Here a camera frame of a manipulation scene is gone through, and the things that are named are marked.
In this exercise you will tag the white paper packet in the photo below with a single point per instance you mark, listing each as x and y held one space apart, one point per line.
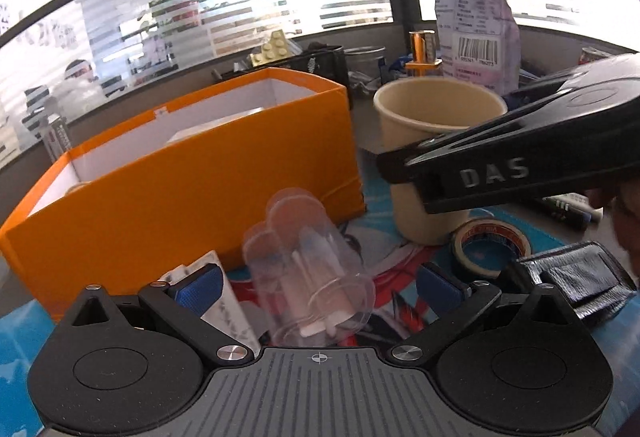
235 312

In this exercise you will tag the gold bottle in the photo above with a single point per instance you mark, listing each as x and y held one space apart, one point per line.
422 49

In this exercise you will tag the blue printed mat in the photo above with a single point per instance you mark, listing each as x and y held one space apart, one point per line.
380 267

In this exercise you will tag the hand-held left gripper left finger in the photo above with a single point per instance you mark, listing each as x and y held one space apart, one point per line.
196 291

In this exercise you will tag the grey pen box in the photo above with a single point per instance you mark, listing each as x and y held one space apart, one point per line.
57 137

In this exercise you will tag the beige building block plate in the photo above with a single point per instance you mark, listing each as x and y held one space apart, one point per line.
272 49

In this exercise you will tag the orange cardboard box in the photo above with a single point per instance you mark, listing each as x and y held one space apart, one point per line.
200 187

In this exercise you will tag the drink can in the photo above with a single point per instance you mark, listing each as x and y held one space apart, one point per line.
595 57

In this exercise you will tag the black leather wallet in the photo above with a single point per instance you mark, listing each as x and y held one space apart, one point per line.
565 277

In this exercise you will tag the white spout pouch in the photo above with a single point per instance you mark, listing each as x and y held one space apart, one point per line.
470 17

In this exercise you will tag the tape roll with red label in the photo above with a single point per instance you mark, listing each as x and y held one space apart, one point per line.
495 229

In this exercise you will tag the black box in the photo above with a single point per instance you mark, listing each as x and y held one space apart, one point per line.
325 64

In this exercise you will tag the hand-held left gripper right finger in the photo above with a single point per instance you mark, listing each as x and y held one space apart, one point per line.
439 291

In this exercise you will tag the clear plastic cup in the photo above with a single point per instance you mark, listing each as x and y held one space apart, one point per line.
300 267

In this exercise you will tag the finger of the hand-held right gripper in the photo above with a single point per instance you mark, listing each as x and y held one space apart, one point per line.
400 167

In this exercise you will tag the person's right hand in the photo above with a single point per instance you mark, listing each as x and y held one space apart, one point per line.
629 227

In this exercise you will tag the round metal tin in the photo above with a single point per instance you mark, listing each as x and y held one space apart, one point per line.
365 57

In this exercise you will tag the beige paper cup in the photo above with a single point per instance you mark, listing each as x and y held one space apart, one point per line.
425 227

